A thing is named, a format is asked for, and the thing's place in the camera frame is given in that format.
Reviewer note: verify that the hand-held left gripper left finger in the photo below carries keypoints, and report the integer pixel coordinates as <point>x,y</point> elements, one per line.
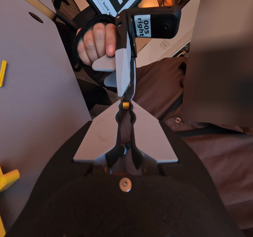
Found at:
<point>98,138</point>

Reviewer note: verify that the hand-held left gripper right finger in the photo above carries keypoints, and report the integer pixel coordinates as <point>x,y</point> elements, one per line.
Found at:
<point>156,138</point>

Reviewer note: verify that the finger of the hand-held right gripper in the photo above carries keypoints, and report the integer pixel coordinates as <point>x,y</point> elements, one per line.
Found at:
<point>133,77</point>
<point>122,73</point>

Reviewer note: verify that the short yellow lego beam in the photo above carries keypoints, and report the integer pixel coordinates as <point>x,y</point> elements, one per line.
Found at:
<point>125,105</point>

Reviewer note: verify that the yellow and grey lego assembly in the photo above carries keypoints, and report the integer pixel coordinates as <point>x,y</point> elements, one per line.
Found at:
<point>8,178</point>

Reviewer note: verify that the long yellow lego axle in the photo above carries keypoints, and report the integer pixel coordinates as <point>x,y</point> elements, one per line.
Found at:
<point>3,73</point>

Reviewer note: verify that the person's right hand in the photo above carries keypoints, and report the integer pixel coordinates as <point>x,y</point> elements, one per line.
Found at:
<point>94,41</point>

